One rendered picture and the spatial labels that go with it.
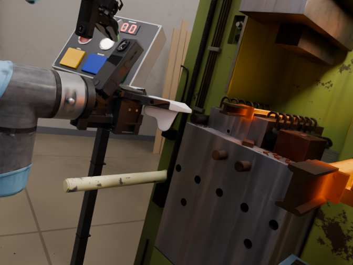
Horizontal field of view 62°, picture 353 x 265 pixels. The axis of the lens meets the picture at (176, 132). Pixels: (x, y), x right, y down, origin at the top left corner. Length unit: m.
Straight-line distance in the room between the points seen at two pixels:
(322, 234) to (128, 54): 0.71
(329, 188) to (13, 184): 0.42
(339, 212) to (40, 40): 3.16
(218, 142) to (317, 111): 0.56
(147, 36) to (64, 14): 2.49
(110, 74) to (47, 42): 3.02
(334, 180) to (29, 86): 0.40
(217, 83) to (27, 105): 0.79
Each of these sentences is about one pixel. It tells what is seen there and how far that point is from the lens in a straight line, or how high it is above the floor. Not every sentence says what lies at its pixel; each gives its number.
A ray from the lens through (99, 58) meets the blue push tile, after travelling 1.13.
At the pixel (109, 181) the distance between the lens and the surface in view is 1.08.
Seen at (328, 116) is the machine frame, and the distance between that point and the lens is 1.28.
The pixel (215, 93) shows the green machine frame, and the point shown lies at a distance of 1.12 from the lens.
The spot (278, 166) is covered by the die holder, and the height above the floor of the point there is 0.90.
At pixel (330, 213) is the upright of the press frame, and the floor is 0.79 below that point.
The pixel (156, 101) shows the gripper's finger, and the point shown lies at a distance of 0.53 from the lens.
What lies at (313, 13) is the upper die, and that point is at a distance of 0.91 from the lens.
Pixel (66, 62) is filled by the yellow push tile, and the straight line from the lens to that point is 1.18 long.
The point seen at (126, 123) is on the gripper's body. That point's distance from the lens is 0.54.
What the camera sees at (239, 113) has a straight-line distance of 0.84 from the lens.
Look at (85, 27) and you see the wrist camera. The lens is 0.90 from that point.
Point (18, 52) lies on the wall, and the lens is 3.50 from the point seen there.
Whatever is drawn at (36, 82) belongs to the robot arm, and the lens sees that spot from 0.46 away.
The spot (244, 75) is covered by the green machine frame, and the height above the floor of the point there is 1.10.
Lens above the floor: 1.06
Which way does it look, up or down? 12 degrees down
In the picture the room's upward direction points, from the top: 14 degrees clockwise
